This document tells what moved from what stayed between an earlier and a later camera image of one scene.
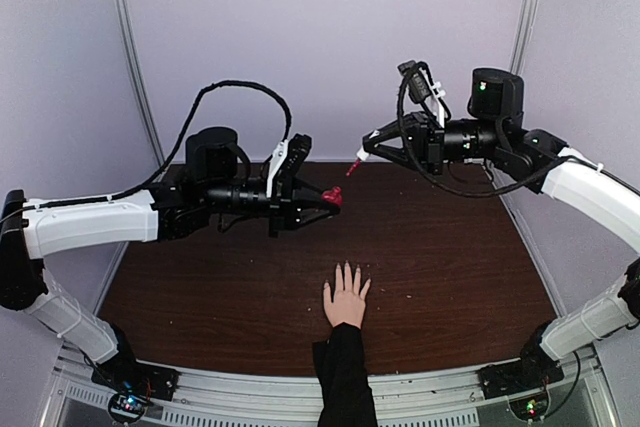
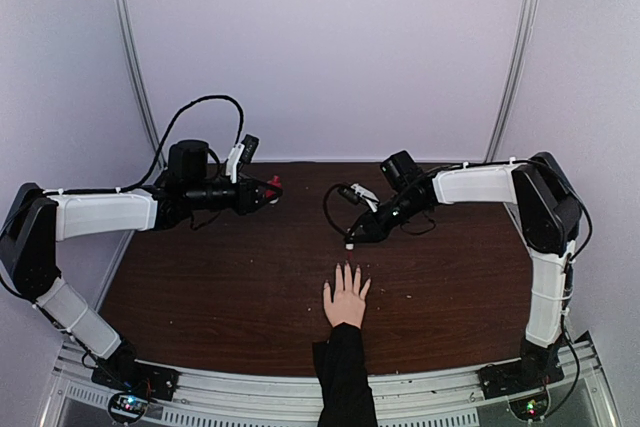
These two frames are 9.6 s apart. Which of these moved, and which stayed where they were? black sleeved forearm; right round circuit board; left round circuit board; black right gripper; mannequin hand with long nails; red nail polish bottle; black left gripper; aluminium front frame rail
Moved: black right gripper; black left gripper; red nail polish bottle
Stayed: black sleeved forearm; aluminium front frame rail; left round circuit board; right round circuit board; mannequin hand with long nails
